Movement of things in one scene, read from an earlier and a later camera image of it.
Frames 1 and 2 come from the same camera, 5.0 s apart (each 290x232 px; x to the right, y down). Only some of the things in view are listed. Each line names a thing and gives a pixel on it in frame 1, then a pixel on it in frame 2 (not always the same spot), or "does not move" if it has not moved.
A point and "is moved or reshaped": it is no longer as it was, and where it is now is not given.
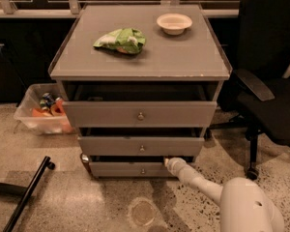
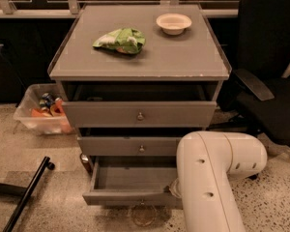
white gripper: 177,163 -> 175,188
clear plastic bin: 44,109 does not move
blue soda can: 49,100 does not move
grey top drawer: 99,106 does not move
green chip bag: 128,41 does not move
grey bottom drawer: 130,165 is moved or reshaped
